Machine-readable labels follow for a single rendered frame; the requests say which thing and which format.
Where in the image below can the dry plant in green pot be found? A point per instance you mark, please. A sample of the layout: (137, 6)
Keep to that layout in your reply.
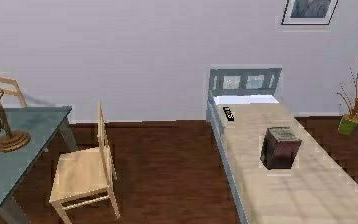
(352, 110)

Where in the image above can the light wooden chair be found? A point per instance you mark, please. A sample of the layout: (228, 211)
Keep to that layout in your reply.
(7, 85)
(82, 173)

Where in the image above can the brown statue on round base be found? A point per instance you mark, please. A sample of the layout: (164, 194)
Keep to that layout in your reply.
(11, 138)

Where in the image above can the framed wall picture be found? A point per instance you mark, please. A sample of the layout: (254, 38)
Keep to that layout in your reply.
(309, 10)

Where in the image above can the grey-blue dining table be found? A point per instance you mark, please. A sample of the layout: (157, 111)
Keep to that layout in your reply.
(10, 163)

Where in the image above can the grey framed bed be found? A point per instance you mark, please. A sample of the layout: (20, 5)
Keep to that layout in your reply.
(287, 186)

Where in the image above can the dark brown box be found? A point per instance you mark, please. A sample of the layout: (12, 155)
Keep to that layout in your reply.
(280, 148)

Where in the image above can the black remote control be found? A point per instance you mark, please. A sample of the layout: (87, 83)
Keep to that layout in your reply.
(228, 113)

